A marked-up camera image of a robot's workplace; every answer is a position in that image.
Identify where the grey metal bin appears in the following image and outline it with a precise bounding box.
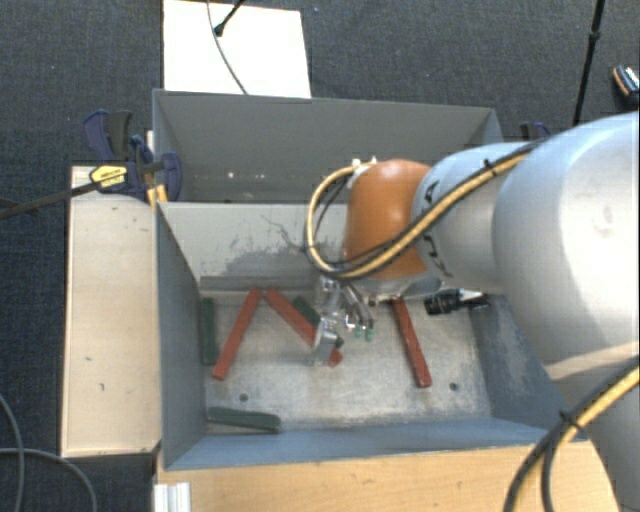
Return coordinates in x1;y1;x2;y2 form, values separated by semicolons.
151;88;587;472

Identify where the pale wood flat board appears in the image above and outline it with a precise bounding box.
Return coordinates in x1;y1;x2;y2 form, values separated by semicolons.
59;164;163;459

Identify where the red-brown flat block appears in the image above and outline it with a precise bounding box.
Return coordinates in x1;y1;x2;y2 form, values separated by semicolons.
390;297;434;389
211;285;263;382
262;286;345;369

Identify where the black cylinder on white bracket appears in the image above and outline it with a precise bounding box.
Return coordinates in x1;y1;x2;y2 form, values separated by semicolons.
423;287;492;317

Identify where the dark green flat block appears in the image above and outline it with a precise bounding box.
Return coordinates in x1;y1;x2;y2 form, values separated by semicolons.
291;295;322;327
199;297;220;367
206;405;283;435

